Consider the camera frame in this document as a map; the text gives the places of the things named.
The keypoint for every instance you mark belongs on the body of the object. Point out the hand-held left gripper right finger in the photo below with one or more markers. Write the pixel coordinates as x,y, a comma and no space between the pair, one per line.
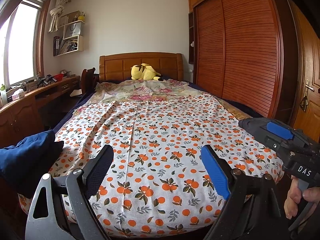
215,172

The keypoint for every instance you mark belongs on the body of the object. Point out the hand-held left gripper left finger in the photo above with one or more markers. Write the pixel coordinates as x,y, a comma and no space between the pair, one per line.
100,167

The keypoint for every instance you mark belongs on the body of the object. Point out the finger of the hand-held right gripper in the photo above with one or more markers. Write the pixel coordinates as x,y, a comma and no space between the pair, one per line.
278,130

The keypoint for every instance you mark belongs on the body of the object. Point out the blue suit jacket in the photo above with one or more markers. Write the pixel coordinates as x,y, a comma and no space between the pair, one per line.
22,155

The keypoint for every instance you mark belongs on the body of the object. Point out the person's right hand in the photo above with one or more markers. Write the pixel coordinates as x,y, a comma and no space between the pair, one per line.
292,202

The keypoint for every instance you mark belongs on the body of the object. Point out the hanging door charm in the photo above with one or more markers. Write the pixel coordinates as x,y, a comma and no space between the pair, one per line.
305,102

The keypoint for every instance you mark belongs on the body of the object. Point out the black garment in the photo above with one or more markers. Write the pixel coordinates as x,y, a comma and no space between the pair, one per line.
58,148

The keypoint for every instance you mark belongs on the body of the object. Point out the tan patterned blanket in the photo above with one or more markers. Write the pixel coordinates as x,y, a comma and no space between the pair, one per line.
236,110

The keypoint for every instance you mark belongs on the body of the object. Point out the orange fruit print bed sheet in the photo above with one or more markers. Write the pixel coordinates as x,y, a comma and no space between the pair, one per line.
160,135

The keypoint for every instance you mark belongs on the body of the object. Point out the wooden door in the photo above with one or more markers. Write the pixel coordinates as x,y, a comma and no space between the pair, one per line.
308,60

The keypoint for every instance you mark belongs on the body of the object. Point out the pink floral blanket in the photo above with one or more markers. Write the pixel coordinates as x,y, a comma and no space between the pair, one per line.
140,88

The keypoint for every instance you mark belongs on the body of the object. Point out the wooden chair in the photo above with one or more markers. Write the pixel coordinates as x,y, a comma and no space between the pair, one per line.
87,80

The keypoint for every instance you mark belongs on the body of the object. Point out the wooden slatted wardrobe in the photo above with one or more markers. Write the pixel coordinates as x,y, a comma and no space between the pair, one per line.
240,47

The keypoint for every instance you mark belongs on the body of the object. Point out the wooden desk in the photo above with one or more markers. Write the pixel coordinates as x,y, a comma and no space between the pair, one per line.
22,112

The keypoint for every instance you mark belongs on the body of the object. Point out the red basket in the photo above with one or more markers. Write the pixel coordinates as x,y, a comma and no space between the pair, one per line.
58,77

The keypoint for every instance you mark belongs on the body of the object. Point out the wooden bed headboard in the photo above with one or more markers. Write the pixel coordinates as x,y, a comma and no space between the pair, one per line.
115,66

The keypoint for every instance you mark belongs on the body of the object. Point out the black devices on desk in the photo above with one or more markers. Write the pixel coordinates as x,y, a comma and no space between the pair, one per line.
45,80

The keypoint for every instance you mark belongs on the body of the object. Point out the yellow plush toy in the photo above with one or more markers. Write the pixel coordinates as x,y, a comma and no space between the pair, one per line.
143,72

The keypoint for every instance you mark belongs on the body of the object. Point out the tissue box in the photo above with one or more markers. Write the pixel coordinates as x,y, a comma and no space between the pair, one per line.
18,95

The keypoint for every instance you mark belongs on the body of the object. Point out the clear bottle with green top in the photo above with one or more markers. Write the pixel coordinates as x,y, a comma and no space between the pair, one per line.
3,95

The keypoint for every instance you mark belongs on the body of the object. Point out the black binders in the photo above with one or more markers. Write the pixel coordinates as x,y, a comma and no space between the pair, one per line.
56,46

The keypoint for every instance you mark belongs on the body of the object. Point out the white paper bag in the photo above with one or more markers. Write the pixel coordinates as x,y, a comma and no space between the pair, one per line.
72,30

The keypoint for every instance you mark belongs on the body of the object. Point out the window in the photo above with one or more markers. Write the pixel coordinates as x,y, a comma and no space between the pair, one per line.
20,42

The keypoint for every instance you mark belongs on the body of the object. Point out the brown paper bag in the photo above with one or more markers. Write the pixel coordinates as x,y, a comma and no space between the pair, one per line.
68,18

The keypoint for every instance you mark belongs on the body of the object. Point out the tied beige curtain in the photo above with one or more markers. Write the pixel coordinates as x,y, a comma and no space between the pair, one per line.
57,10

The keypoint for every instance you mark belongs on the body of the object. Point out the white wall shelf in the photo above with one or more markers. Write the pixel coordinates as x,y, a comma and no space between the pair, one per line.
80,43

